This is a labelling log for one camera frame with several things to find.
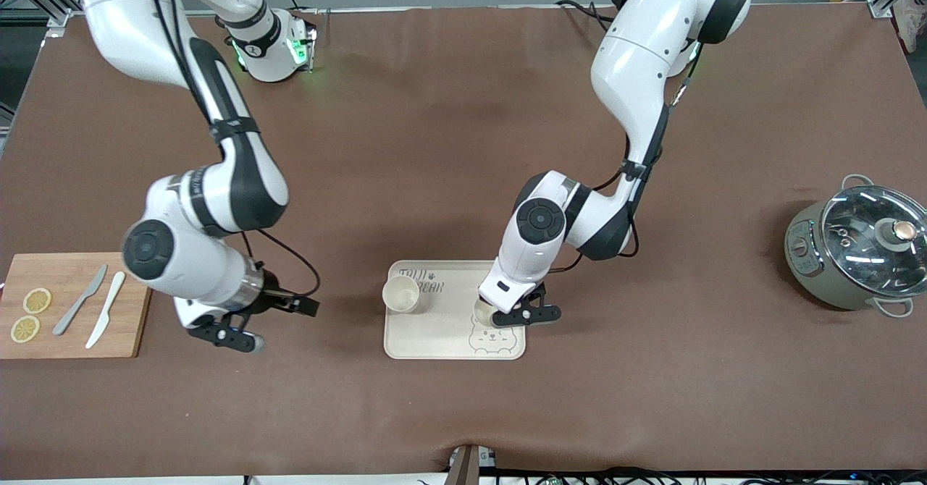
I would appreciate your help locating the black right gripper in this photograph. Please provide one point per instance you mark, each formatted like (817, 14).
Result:
(273, 297)

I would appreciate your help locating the white IKEA cup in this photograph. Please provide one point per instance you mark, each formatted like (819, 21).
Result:
(400, 294)
(484, 313)

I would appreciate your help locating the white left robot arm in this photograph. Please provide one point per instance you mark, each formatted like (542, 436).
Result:
(630, 58)

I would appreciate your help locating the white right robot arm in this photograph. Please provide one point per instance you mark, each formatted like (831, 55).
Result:
(239, 181)

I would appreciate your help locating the cream bear print tray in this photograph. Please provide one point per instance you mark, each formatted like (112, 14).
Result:
(442, 333)

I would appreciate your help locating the white plastic knife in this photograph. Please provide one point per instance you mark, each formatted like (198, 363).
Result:
(106, 310)

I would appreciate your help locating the brown table mat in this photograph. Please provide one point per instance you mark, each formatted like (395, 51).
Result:
(463, 145)

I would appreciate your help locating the grey plastic knife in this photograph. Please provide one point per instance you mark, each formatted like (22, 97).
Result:
(78, 304)

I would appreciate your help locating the bamboo cutting board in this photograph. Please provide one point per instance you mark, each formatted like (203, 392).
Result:
(72, 275)

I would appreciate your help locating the yellow lemon slice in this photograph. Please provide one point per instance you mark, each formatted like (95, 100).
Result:
(25, 329)
(37, 300)

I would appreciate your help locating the grey electric cooking pot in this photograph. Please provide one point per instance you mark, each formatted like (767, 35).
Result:
(815, 275)

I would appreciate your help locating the glass pot lid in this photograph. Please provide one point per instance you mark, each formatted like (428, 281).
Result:
(862, 242)

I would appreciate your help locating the camera stand post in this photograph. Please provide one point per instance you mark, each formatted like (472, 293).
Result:
(463, 467)

